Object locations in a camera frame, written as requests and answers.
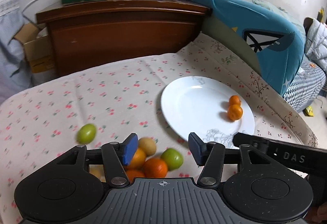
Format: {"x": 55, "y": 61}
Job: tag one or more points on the cardboard box on floor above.
{"x": 37, "y": 48}

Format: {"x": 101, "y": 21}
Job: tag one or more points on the cherry print tablecloth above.
{"x": 39, "y": 124}

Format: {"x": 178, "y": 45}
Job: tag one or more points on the white floral plate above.
{"x": 199, "y": 104}

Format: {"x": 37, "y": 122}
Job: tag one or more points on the lone green plum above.
{"x": 86, "y": 134}

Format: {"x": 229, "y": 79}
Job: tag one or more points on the blue gray hanging cloth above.
{"x": 15, "y": 73}

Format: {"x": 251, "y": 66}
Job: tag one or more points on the blue patterned pillow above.
{"x": 275, "y": 41}

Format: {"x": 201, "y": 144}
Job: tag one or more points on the brown longan three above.
{"x": 96, "y": 172}

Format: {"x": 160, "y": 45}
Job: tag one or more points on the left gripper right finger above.
{"x": 210, "y": 156}

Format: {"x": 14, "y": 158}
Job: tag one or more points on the orange tangerine one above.
{"x": 234, "y": 100}

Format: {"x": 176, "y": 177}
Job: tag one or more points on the checkered sofa cover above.
{"x": 308, "y": 83}

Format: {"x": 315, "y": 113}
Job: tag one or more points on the brown wooden cabinet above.
{"x": 86, "y": 35}

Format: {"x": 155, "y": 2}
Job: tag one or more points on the orange tangerine six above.
{"x": 155, "y": 168}

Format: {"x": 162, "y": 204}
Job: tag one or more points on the orange tangerine three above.
{"x": 133, "y": 173}

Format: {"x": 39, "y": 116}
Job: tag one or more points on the orange tangerine two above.
{"x": 234, "y": 112}

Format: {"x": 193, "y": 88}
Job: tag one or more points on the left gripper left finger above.
{"x": 115, "y": 157}

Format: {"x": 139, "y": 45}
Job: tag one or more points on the orange tangerine seven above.
{"x": 138, "y": 160}

